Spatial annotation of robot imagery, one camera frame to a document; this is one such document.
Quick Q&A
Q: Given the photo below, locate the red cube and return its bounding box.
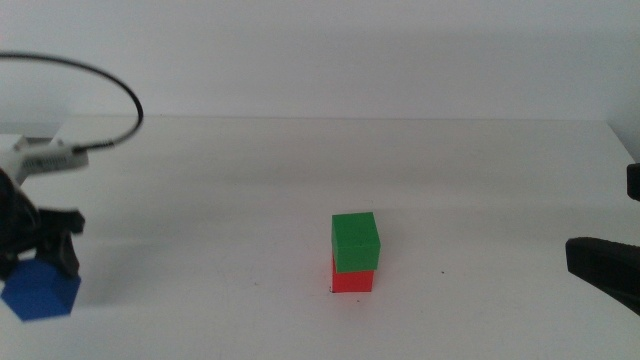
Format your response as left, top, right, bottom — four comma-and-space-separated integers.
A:
331, 252, 376, 294

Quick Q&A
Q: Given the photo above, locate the thin black left camera cable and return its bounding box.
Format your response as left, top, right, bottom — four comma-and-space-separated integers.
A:
0, 51, 146, 153

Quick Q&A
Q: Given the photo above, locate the blue cube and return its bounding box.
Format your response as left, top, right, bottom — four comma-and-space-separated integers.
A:
0, 257, 83, 323

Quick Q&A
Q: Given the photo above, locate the green cube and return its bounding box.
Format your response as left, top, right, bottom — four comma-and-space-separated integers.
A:
331, 211, 382, 274

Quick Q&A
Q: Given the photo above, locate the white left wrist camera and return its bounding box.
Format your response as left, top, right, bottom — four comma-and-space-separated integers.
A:
0, 134, 91, 187

